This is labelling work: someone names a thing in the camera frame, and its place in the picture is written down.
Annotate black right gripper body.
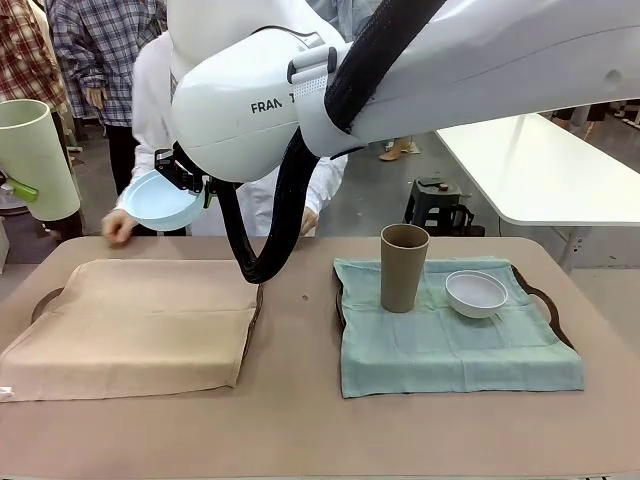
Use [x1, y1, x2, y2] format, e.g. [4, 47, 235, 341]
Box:
[153, 147, 206, 194]

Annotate light blue bowl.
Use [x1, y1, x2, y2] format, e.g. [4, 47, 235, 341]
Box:
[122, 168, 206, 233]

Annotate light green cup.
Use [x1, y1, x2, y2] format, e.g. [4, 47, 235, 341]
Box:
[0, 99, 82, 221]

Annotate beige cloth mat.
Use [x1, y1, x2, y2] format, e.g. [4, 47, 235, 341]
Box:
[0, 258, 261, 403]

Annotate brown cup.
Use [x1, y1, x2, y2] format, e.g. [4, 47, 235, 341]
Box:
[380, 223, 431, 314]

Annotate white bowl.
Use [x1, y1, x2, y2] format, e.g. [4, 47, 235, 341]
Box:
[445, 270, 510, 319]

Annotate person left forearm white sleeve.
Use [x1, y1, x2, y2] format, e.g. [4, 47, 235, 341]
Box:
[302, 154, 350, 216]

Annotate green cloth mat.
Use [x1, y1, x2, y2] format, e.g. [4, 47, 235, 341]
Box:
[333, 256, 585, 400]

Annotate person right hand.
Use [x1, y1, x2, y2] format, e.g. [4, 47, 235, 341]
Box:
[101, 209, 140, 247]

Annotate person left hand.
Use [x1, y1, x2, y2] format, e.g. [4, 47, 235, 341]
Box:
[298, 207, 321, 237]

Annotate person in white hoodie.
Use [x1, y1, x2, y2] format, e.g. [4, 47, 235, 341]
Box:
[114, 32, 350, 239]

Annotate person in blue plaid shirt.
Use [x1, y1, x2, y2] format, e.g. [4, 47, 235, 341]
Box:
[52, 0, 171, 201]

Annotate black stool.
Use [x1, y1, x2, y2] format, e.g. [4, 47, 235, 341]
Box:
[403, 176, 475, 237]

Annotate white table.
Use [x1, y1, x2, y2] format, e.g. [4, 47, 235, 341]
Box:
[433, 113, 640, 274]

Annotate dark brown handled tray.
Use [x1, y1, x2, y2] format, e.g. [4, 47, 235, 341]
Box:
[333, 264, 576, 351]
[30, 283, 265, 361]

